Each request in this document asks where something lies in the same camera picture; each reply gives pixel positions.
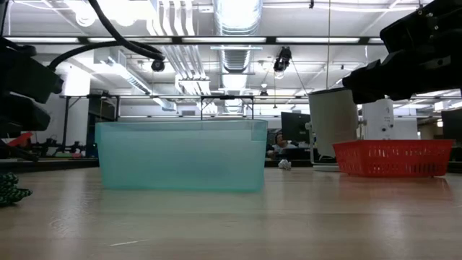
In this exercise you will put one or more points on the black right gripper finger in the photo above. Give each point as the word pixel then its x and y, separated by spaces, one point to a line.
pixel 404 76

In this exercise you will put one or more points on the translucent teal plastic bin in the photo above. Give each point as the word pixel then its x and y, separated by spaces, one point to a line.
pixel 180 159

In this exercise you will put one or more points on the white boxy machine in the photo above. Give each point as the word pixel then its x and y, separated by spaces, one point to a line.
pixel 377 119

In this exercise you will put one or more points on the black computer monitor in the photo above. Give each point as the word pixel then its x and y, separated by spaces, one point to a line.
pixel 453 124
pixel 294 124

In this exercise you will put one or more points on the red mesh plastic basket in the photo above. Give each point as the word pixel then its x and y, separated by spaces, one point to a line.
pixel 393 159

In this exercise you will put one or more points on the black metal rack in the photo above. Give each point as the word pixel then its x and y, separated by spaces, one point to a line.
pixel 104 108

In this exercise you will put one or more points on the black round ceiling spotlight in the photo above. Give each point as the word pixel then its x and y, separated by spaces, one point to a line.
pixel 157 65

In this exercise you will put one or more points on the person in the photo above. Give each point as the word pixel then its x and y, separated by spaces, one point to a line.
pixel 278 139

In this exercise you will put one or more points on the black hanging camera device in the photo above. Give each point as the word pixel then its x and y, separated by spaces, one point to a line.
pixel 282 59

